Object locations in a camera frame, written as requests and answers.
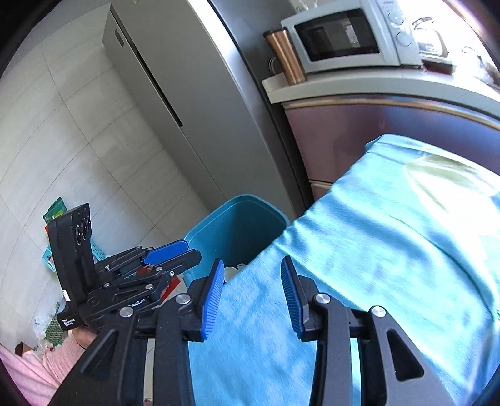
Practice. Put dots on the white microwave oven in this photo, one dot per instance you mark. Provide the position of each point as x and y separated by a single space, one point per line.
340 35

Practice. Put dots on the blue printed cloth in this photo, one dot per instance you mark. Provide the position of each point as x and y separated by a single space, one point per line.
371 242

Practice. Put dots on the copper tumbler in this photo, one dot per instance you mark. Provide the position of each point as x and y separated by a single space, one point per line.
287 56

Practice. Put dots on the grey refrigerator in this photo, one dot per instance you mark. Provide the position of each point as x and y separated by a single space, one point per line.
203 97

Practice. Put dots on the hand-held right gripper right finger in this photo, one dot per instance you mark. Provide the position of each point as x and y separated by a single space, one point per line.
291 296

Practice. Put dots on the dark bowl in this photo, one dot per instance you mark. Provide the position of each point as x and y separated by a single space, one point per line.
437 64

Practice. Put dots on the glass kettle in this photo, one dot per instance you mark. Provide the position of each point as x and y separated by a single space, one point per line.
429 37

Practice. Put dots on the red packet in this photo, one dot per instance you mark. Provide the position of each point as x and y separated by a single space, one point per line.
172 289

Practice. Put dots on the green packet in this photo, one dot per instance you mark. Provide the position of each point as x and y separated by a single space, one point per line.
56 210

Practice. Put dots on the clear plastic bags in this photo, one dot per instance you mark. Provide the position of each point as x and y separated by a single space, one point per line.
482 62

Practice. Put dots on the blue trash bin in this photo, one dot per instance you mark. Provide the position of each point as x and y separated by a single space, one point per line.
234 230

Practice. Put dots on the green plastic basket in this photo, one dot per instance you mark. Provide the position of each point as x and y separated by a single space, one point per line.
98 252

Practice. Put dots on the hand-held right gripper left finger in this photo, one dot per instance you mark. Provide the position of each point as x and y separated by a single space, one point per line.
213 300

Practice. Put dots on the kitchen counter cabinet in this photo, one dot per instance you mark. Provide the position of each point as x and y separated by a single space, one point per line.
351 129

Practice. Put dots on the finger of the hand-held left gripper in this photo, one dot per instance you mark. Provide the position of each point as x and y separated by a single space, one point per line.
148 287
166 252

